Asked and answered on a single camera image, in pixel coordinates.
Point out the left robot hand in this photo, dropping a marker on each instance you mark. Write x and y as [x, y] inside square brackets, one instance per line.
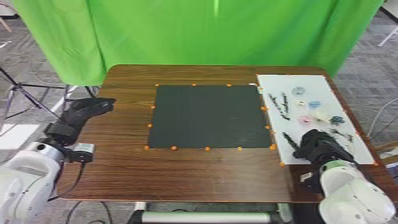
[86, 110]

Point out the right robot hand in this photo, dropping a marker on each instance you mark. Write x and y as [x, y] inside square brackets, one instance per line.
[322, 148]

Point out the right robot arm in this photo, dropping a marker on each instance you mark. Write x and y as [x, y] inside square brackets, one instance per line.
[356, 200]

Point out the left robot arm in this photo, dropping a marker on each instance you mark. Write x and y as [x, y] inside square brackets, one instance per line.
[24, 173]

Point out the teal flower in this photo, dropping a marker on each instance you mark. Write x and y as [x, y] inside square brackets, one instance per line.
[336, 120]

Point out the pink flower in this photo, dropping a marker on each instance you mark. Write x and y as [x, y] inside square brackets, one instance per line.
[306, 119]

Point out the white flower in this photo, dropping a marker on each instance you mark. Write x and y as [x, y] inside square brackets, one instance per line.
[303, 103]
[322, 115]

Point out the black tripod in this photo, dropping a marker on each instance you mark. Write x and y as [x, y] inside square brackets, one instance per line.
[18, 87]

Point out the green sprig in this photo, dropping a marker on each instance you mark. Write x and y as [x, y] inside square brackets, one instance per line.
[272, 99]

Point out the pale blue flower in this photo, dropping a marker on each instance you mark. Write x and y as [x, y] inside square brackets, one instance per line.
[297, 90]

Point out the dark mat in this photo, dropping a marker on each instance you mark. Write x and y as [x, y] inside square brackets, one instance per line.
[207, 116]

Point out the pale grey bar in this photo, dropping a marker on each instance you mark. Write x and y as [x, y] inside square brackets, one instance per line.
[207, 217]

